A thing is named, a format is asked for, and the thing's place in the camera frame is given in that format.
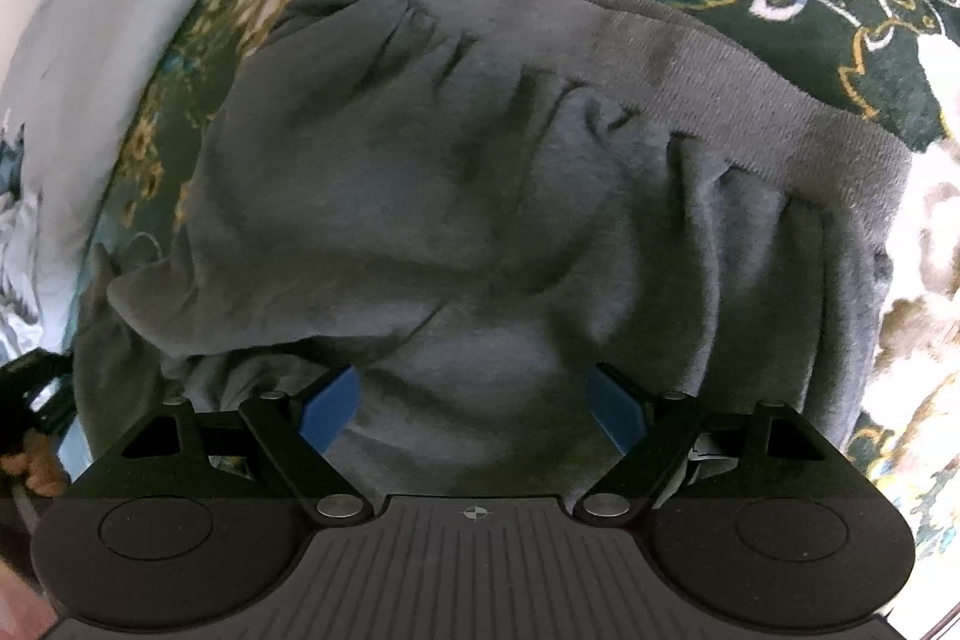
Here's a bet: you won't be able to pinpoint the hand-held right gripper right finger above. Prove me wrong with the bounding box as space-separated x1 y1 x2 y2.
574 362 856 525

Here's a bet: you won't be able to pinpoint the grey pants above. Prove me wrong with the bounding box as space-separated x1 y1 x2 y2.
71 0 912 498

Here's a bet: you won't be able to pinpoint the person's left hand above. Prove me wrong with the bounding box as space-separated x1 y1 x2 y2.
0 432 67 500

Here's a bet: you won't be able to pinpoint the grey floral pillow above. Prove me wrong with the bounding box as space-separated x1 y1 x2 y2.
0 0 323 378

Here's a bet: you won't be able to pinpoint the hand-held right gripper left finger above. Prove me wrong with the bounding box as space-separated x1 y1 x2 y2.
97 364 376 525

